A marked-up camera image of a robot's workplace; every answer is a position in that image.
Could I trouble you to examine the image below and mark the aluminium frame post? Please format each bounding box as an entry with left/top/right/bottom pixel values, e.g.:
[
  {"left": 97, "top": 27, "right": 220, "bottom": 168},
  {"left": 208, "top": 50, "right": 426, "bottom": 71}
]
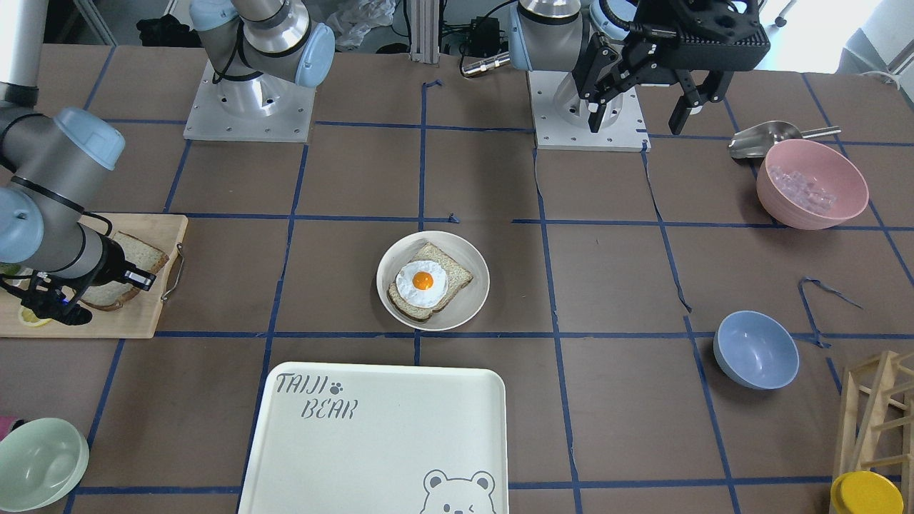
[{"left": 403, "top": 0, "right": 443, "bottom": 66}]

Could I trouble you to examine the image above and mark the cream bear serving tray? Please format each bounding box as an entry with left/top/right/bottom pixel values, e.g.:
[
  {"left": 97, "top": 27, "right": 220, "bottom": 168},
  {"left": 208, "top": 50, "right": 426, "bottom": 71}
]
[{"left": 238, "top": 362, "right": 510, "bottom": 513}]

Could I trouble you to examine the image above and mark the bread slice under egg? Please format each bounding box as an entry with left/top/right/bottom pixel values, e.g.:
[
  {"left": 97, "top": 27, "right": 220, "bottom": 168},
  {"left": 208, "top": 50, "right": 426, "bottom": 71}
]
[{"left": 386, "top": 243, "right": 474, "bottom": 322}]

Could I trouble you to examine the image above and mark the robot arm near blue bowl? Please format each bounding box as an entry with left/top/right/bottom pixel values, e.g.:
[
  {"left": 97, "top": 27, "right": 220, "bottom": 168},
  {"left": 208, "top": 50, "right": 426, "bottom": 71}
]
[{"left": 509, "top": 1, "right": 771, "bottom": 136}]

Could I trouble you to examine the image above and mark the avocado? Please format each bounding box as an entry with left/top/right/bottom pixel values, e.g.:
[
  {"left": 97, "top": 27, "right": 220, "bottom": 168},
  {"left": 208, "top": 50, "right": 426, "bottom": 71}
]
[{"left": 0, "top": 263, "right": 21, "bottom": 277}]

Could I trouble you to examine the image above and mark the metal scoop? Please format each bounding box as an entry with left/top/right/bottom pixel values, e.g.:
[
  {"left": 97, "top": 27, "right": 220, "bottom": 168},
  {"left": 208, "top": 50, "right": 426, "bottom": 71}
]
[{"left": 728, "top": 121, "right": 843, "bottom": 160}]

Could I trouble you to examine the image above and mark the light green bowl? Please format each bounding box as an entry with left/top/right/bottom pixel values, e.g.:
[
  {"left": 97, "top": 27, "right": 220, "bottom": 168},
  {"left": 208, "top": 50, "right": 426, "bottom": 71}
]
[{"left": 1, "top": 418, "right": 89, "bottom": 512}]

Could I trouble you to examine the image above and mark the white bread slice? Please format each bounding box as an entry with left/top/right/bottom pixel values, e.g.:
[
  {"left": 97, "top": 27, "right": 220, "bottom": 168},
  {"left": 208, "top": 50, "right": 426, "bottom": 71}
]
[{"left": 79, "top": 231, "right": 169, "bottom": 311}]

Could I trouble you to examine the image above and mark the blue bowl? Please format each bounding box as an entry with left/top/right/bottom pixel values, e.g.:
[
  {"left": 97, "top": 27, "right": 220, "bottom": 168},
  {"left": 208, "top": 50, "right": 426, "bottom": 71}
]
[{"left": 713, "top": 311, "right": 800, "bottom": 390}]

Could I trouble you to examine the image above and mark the cream round plate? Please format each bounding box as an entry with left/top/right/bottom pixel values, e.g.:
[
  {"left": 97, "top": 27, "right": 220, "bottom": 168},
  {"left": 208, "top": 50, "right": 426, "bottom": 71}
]
[{"left": 376, "top": 231, "right": 490, "bottom": 331}]

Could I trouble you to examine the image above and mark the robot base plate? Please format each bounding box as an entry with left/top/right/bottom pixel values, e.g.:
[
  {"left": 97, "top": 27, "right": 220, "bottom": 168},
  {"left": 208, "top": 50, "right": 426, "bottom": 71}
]
[
  {"left": 183, "top": 63, "right": 316, "bottom": 143},
  {"left": 528, "top": 71, "right": 652, "bottom": 153}
]

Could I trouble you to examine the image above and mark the wooden cutting board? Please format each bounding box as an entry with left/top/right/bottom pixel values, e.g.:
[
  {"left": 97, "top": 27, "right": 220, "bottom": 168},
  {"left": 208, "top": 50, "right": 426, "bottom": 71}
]
[{"left": 1, "top": 213, "right": 187, "bottom": 339}]

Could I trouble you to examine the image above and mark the pink bowl with ice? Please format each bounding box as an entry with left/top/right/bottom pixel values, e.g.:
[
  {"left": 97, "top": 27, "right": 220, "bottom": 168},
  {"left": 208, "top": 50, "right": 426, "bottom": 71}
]
[{"left": 756, "top": 139, "right": 870, "bottom": 230}]

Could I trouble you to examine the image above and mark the black gripper body cutting-board side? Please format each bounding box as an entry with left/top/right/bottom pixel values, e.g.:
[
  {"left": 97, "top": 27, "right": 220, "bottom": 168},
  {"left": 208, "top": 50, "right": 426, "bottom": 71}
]
[{"left": 20, "top": 236, "right": 137, "bottom": 326}]

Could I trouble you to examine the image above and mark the black gripper body bowl side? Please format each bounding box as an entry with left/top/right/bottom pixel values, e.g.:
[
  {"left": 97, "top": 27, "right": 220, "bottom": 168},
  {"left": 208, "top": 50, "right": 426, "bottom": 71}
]
[{"left": 571, "top": 0, "right": 772, "bottom": 101}]

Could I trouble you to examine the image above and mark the fried egg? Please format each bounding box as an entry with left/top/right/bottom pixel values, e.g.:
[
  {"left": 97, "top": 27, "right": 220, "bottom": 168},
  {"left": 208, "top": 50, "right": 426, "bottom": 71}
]
[{"left": 394, "top": 260, "right": 448, "bottom": 308}]

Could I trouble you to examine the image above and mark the robot arm over cutting board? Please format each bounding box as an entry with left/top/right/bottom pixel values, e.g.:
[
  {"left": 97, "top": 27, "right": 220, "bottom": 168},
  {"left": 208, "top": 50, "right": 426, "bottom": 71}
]
[{"left": 1, "top": 1, "right": 156, "bottom": 326}]

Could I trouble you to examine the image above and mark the lemon slice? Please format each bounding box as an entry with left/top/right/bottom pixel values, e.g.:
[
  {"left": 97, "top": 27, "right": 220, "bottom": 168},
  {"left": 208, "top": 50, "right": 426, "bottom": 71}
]
[{"left": 17, "top": 306, "right": 51, "bottom": 328}]

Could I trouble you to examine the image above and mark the wooden dish rack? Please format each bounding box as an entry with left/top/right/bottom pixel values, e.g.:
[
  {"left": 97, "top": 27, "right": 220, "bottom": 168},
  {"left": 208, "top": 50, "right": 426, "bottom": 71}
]
[{"left": 833, "top": 351, "right": 913, "bottom": 500}]

